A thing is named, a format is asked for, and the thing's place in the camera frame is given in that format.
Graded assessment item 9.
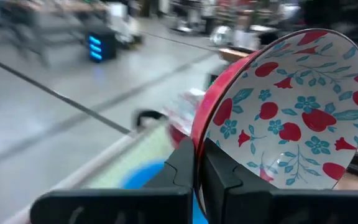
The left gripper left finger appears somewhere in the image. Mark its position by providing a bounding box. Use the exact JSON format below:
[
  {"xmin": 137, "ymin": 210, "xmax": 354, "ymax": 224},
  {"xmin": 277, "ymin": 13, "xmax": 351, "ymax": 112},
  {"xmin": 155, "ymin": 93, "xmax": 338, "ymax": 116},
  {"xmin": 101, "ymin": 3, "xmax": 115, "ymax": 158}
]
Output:
[{"xmin": 143, "ymin": 138, "xmax": 196, "ymax": 191}]

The black box with blue lights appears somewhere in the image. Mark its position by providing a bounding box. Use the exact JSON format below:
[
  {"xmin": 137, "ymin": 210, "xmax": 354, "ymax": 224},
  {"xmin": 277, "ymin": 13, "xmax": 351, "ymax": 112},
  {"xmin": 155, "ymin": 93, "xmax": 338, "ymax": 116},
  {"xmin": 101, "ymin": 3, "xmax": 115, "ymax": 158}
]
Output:
[{"xmin": 85, "ymin": 28, "xmax": 117, "ymax": 64}]

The black frame clamp handle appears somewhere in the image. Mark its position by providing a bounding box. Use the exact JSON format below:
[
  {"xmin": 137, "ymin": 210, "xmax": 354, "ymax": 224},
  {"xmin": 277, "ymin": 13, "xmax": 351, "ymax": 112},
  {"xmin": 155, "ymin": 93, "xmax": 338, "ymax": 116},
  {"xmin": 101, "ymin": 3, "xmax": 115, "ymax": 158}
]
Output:
[{"xmin": 132, "ymin": 108, "xmax": 169, "ymax": 133}]

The blue plastic mini bowl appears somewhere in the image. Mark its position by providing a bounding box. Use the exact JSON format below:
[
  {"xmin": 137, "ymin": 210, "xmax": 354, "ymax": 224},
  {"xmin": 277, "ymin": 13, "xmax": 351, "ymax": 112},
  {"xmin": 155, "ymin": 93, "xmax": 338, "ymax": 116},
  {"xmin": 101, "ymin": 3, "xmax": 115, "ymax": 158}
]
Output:
[{"xmin": 119, "ymin": 159, "xmax": 209, "ymax": 224}]

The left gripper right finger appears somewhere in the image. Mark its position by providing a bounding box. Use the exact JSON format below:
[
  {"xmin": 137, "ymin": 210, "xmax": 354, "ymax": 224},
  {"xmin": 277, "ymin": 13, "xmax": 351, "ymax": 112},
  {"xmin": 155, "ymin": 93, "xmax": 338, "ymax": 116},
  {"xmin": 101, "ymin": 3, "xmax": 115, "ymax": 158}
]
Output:
[{"xmin": 201, "ymin": 138, "xmax": 275, "ymax": 200}]

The red floral mini bowl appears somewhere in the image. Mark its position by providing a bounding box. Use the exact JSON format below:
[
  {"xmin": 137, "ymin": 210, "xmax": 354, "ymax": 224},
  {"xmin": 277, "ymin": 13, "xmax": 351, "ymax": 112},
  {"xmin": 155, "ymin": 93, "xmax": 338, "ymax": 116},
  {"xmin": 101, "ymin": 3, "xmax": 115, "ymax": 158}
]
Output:
[
  {"xmin": 163, "ymin": 88, "xmax": 206, "ymax": 138},
  {"xmin": 190, "ymin": 28, "xmax": 358, "ymax": 217},
  {"xmin": 168, "ymin": 124, "xmax": 188, "ymax": 149}
]

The green perforated metal riser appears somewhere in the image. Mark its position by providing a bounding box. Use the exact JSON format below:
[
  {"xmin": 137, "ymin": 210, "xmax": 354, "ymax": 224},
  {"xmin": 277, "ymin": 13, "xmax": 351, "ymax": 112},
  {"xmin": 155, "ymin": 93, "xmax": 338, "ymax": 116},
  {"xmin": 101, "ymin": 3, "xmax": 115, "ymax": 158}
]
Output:
[{"xmin": 81, "ymin": 119, "xmax": 180, "ymax": 190}]

